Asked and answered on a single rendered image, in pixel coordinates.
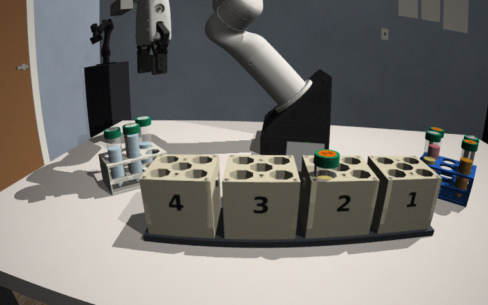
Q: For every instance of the blue tube rack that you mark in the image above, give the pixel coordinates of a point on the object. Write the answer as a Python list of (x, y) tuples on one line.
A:
[(447, 189)]

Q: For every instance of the conical tube with pink liquid and green cap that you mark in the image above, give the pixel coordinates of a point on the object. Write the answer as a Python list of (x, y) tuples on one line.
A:
[(440, 131)]

